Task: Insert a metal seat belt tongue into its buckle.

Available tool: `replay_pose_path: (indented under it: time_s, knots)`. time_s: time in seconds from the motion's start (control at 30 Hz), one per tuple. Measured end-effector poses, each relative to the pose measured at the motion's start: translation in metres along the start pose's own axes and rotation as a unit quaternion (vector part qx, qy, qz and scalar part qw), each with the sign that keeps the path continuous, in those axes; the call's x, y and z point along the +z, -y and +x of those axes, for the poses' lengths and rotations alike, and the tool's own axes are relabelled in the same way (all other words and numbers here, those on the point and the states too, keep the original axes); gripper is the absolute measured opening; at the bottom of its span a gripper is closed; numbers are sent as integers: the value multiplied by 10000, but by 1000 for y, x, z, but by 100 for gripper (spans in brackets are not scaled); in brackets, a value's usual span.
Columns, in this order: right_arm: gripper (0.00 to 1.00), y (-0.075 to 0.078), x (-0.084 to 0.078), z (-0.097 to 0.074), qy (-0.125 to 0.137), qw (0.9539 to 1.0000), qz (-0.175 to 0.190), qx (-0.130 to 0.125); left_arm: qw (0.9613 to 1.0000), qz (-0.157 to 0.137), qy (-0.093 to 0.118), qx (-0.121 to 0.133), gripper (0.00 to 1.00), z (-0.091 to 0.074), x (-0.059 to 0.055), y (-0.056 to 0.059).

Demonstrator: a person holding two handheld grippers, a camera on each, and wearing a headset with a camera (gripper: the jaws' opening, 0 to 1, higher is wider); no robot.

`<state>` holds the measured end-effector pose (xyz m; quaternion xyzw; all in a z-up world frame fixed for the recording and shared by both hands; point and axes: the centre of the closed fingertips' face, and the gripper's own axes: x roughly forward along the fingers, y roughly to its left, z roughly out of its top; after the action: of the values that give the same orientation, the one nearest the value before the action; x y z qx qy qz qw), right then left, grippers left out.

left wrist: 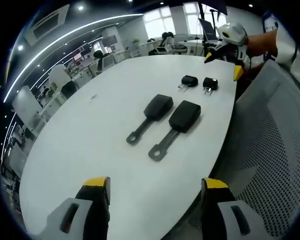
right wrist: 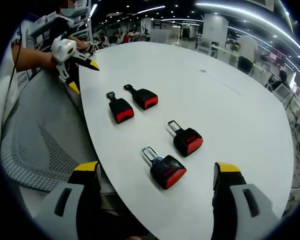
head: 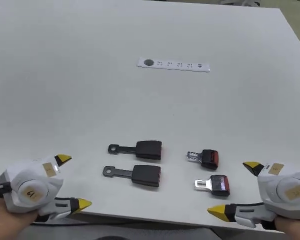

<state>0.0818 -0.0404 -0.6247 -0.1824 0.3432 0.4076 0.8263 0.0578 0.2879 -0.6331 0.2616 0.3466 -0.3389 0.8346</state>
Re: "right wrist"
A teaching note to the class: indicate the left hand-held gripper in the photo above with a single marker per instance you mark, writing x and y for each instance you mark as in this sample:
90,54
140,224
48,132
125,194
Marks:
62,50

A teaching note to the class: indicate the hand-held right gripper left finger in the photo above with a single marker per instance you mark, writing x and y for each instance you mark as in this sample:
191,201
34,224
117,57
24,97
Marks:
65,200

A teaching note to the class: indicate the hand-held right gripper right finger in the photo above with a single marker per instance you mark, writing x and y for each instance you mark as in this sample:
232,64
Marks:
240,200

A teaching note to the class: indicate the black seat belt buckle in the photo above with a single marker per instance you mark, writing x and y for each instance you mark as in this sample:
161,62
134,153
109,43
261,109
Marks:
145,97
121,110

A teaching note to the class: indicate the metal seat belt tongue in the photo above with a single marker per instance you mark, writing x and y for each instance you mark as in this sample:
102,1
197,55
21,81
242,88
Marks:
167,171
187,141

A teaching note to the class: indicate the person's left forearm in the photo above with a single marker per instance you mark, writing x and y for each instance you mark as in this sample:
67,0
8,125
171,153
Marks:
32,60

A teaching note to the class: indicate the white metal shelf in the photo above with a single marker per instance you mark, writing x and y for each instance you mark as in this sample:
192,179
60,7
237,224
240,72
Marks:
86,17

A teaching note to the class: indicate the person's body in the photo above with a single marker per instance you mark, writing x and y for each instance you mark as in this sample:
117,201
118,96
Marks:
7,82

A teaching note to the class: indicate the grey mesh office chair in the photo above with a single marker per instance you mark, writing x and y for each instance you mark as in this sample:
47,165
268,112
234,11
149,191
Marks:
47,132

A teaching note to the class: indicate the white office chair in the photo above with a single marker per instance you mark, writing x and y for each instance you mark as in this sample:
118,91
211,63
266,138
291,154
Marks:
205,46

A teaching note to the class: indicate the black office chair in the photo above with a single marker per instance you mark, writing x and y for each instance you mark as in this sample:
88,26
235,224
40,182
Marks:
245,65

